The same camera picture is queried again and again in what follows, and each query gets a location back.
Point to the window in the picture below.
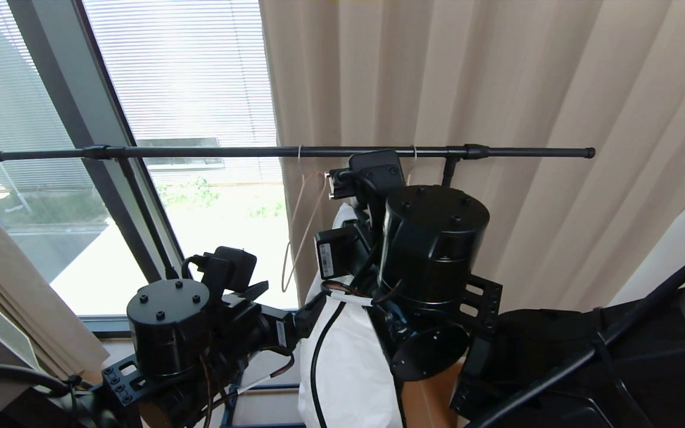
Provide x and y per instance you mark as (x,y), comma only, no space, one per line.
(200,77)

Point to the beige curtain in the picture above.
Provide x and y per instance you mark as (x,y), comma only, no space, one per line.
(556,89)
(3,279)

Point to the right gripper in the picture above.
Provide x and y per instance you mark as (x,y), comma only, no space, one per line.
(342,252)

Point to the black clothes rack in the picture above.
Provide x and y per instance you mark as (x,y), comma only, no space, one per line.
(200,152)

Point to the pink clothes hanger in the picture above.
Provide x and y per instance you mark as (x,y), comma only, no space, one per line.
(304,238)
(414,159)

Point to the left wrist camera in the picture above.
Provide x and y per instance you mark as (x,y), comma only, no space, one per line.
(229,264)

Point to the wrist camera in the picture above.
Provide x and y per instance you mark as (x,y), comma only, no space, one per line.
(378,172)
(229,264)

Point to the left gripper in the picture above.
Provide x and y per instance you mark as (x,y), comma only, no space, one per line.
(259,330)

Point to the white garment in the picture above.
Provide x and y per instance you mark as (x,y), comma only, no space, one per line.
(348,368)

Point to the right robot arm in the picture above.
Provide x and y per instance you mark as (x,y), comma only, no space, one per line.
(431,249)

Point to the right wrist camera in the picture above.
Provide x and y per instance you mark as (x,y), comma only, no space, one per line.
(378,172)

